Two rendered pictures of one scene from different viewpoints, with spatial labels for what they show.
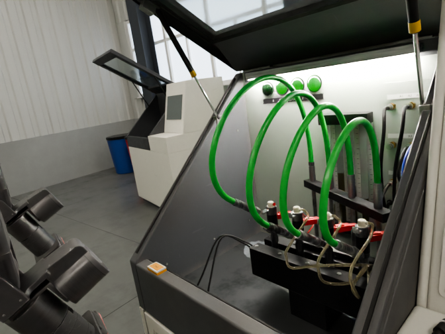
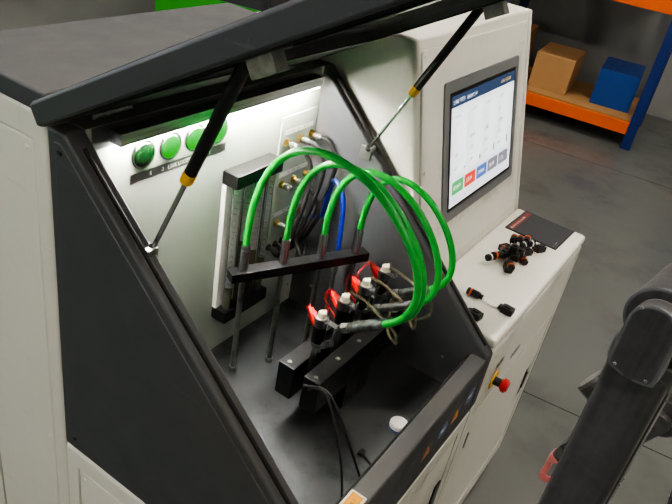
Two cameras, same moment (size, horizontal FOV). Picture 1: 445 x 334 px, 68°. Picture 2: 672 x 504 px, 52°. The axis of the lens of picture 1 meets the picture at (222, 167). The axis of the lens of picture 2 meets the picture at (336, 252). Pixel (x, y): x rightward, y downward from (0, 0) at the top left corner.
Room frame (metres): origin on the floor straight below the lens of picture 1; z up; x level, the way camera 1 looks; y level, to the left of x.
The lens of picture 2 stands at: (1.17, 0.89, 1.88)
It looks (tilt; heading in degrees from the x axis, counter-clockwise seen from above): 31 degrees down; 250
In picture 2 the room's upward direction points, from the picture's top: 11 degrees clockwise
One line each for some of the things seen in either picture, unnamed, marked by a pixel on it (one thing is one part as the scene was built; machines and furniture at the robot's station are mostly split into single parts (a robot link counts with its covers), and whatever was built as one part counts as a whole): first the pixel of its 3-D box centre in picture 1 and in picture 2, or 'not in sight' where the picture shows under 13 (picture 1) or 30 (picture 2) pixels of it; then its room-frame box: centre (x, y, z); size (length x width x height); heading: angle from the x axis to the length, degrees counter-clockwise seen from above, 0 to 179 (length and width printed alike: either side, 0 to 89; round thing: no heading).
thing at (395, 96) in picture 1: (408, 144); (296, 179); (0.79, -0.47, 1.20); 0.13 x 0.03 x 0.31; 41
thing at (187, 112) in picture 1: (165, 129); not in sight; (4.24, 0.67, 1.00); 1.30 x 1.09 x 1.99; 33
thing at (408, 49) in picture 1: (316, 65); (233, 104); (0.98, -0.31, 1.43); 0.54 x 0.03 x 0.02; 41
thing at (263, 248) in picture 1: (316, 284); (340, 360); (0.71, -0.19, 0.91); 0.34 x 0.10 x 0.15; 41
